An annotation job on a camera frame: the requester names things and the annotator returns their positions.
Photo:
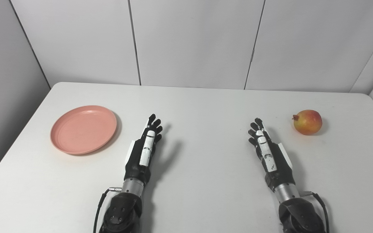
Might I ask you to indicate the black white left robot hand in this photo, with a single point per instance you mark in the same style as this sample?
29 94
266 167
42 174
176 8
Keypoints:
138 161

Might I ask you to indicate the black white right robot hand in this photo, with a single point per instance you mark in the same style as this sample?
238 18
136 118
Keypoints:
278 165

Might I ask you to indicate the red yellow pomegranate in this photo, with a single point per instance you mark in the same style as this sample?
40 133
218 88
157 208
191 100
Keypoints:
308 123

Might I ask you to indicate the pink round plate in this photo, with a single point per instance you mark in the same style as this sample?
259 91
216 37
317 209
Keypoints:
83 129

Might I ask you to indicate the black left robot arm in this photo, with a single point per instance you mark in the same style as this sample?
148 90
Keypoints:
121 210

